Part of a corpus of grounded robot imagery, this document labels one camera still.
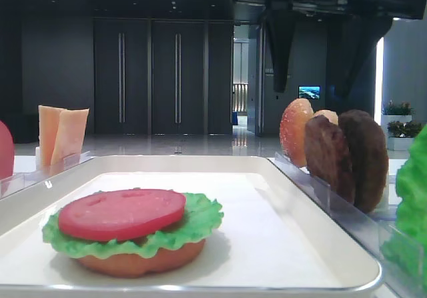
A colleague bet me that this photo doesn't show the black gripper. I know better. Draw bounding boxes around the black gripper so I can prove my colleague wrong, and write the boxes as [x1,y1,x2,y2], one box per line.
[233,0,426,97]

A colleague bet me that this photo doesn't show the brown meat patty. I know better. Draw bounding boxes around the brown meat patty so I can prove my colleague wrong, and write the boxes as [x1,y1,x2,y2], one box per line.
[304,115,356,204]
[338,109,389,213]

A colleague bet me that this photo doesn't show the green lettuce on burger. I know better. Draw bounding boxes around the green lettuce on burger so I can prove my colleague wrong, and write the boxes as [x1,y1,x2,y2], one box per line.
[42,193,224,259]

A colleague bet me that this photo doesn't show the green lettuce leaf in holder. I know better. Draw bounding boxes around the green lettuce leaf in holder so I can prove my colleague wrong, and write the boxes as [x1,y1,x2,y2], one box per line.
[381,131,427,279]

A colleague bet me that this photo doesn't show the orange cheese slice inner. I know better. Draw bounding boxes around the orange cheese slice inner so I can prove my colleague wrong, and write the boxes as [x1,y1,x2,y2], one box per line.
[51,109,89,165]

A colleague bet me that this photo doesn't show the orange cheese slice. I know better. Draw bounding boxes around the orange cheese slice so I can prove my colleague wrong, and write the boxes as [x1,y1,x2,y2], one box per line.
[51,109,89,165]
[38,105,65,167]

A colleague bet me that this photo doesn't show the red tomato slice on burger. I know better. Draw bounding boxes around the red tomato slice on burger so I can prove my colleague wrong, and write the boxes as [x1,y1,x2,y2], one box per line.
[59,189,186,242]

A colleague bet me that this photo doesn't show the orange cheese slice outer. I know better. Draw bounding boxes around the orange cheese slice outer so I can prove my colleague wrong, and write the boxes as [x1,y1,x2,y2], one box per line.
[38,105,65,167]

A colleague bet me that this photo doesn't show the red tomato slice in holder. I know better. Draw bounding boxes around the red tomato slice in holder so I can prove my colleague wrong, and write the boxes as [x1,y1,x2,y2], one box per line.
[0,121,15,179]

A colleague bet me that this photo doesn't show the inner burger bun half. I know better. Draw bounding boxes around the inner burger bun half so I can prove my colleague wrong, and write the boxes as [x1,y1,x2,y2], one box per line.
[313,109,338,125]

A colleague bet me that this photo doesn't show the burger bun half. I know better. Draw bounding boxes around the burger bun half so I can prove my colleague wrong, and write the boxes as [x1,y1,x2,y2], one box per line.
[313,109,338,125]
[280,98,314,167]

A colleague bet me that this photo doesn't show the outer burger bun half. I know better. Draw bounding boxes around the outer burger bun half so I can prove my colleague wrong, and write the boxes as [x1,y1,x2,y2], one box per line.
[280,98,314,167]

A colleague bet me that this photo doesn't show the potted plants in white planters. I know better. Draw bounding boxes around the potted plants in white planters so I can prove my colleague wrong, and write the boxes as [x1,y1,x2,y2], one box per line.
[381,101,423,151]

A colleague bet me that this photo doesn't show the white metal tray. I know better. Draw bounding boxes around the white metal tray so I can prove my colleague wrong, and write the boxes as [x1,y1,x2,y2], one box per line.
[1,155,383,297]

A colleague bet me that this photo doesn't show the bottom bun on tray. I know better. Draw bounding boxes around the bottom bun on tray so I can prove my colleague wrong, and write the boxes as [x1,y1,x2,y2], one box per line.
[77,239,205,278]

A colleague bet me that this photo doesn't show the small wall screen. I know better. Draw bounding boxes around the small wall screen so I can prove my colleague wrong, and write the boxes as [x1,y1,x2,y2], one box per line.
[298,86,320,100]

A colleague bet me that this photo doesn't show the clear bun holder rail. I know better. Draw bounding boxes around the clear bun holder rail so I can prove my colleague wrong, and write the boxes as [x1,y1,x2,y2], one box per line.
[274,152,309,176]

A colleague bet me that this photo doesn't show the clear patty holder rail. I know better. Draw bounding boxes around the clear patty holder rail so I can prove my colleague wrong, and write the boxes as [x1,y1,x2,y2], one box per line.
[309,175,396,221]

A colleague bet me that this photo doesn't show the clear lettuce holder rail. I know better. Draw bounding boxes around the clear lettuce holder rail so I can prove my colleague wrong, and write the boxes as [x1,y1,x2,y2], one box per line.
[378,222,426,297]

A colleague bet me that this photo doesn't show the clear cheese holder rail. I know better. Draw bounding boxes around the clear cheese holder rail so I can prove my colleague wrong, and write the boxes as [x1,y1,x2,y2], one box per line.
[23,147,94,184]

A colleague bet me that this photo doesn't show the clear tomato holder rail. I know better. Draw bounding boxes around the clear tomato holder rail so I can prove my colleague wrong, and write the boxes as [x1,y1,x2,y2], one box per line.
[1,173,26,198]

